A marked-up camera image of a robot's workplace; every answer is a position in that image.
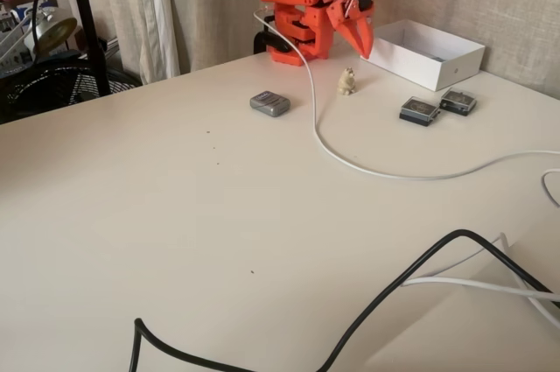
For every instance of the black table clamp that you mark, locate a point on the black table clamp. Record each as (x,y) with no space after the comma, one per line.
(271,41)

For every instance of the white cardboard bin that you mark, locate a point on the white cardboard bin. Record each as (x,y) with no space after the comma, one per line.
(455,68)

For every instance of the grey metal tin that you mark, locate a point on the grey metal tin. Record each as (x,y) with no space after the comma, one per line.
(270,105)

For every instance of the silver desk lamp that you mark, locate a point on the silver desk lamp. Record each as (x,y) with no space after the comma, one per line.
(50,28)

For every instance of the black pole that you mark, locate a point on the black pole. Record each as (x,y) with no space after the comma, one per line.
(85,9)

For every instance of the beige animal figurine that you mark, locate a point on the beige animal figurine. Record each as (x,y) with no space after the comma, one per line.
(348,83)

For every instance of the black fan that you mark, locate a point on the black fan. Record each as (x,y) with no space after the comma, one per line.
(52,87)

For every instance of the beige linen curtain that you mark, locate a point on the beige linen curtain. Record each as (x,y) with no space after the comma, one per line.
(210,9)

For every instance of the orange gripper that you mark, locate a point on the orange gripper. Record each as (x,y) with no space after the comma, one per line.
(348,17)

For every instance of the small black clear-lid case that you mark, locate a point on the small black clear-lid case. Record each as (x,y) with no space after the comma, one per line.
(457,101)
(419,111)

